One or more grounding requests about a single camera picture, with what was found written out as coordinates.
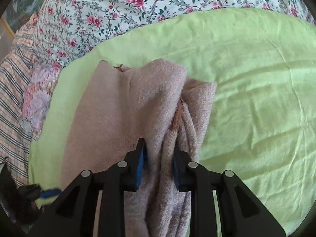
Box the purple pink floral cloth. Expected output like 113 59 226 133
19 63 62 140

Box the plaid checked blanket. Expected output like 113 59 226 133
0 14 38 186

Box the beige knit sweater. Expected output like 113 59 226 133
60 59 217 236

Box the floral rose duvet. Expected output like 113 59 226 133
34 0 315 66

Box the light green bed sheet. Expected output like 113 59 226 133
28 9 315 234

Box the green framed picture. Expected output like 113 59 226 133
1 0 44 38

